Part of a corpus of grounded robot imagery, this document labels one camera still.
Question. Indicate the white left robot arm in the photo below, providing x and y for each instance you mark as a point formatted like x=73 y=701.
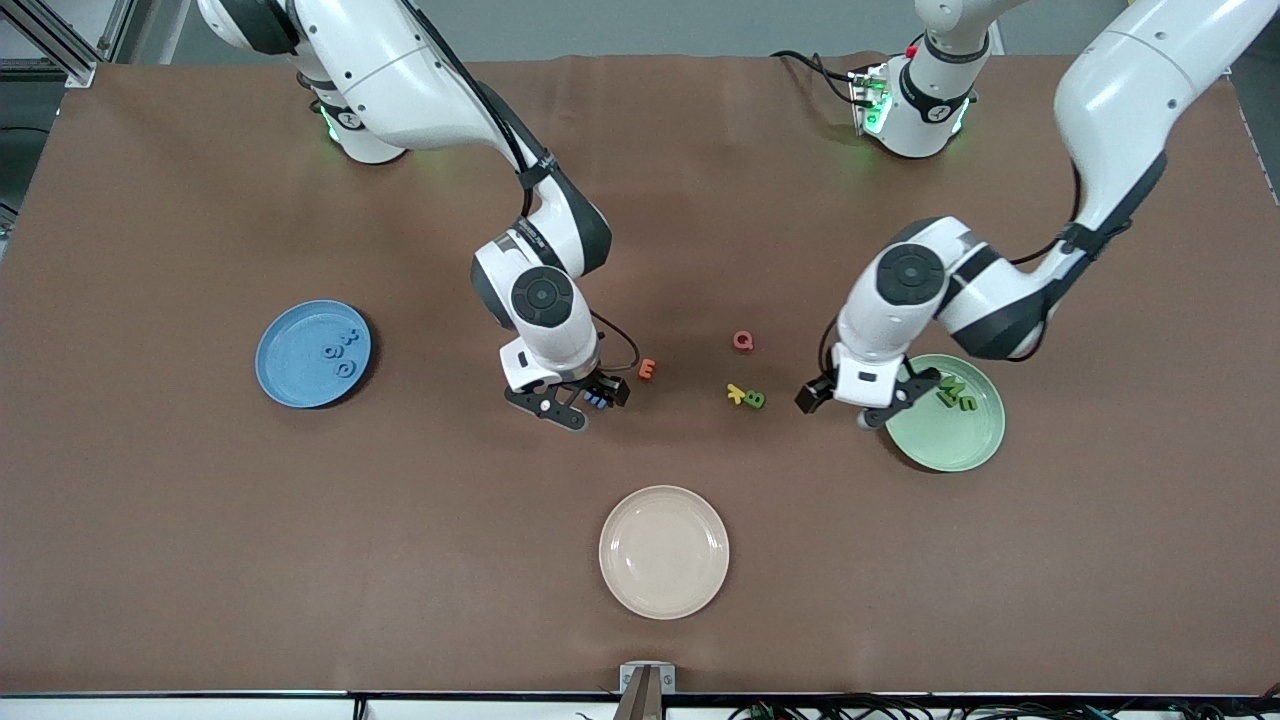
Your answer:
x=1120 y=90

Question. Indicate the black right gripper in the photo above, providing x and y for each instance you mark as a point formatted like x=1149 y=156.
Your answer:
x=603 y=386

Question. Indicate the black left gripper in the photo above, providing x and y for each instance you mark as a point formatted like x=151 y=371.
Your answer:
x=814 y=393

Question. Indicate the green foam letter B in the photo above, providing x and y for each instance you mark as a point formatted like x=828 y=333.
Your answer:
x=757 y=401

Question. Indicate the aluminium frame profile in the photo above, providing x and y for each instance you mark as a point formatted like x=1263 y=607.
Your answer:
x=70 y=62

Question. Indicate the blue round plate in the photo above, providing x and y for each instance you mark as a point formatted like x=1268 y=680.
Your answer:
x=290 y=370

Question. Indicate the pink foam letter Q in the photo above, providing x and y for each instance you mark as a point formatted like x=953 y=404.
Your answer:
x=736 y=338

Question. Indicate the yellow foam letter K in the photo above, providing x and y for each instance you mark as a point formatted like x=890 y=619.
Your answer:
x=735 y=394

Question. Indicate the beige round plate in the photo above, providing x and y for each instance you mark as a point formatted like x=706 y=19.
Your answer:
x=664 y=552

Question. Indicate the white table edge rail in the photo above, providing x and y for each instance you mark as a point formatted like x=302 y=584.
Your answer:
x=200 y=708

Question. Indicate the orange foam letter E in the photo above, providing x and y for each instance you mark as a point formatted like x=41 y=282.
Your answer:
x=642 y=369

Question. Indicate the green foam letter N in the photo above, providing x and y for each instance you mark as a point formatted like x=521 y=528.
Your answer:
x=951 y=385

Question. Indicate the brown table cover cloth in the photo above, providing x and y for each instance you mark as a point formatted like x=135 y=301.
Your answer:
x=200 y=550

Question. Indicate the green round plate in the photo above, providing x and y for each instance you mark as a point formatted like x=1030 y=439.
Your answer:
x=950 y=445

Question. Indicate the grey metal camera mount bracket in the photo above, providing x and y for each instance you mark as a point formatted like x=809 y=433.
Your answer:
x=630 y=680

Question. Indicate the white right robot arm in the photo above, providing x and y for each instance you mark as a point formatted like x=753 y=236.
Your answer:
x=400 y=80

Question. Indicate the green foam letter U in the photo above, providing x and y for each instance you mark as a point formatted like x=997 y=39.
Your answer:
x=966 y=404

